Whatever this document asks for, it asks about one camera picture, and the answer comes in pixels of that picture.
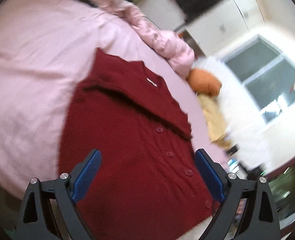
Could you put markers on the window with frame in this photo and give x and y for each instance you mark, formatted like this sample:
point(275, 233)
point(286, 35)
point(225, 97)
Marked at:
point(266, 73)

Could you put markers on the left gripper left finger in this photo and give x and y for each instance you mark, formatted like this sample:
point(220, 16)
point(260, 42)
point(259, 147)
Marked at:
point(36, 218)

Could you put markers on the pink bed sheet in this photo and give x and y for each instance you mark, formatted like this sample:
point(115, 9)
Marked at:
point(46, 48)

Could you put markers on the yellow pillow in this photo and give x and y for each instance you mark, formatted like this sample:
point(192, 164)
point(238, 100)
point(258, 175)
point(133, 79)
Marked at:
point(216, 123)

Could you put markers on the dark red knit cardigan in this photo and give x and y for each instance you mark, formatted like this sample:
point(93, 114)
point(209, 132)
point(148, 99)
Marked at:
point(147, 186)

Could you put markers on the orange pillow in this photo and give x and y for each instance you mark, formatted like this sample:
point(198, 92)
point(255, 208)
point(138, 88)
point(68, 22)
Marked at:
point(203, 82)

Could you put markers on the white wardrobe cabinet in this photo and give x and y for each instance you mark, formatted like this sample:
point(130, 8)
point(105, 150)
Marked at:
point(213, 29)

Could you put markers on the pink crumpled duvet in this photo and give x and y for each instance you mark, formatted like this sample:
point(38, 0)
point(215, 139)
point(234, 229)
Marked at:
point(165, 43)

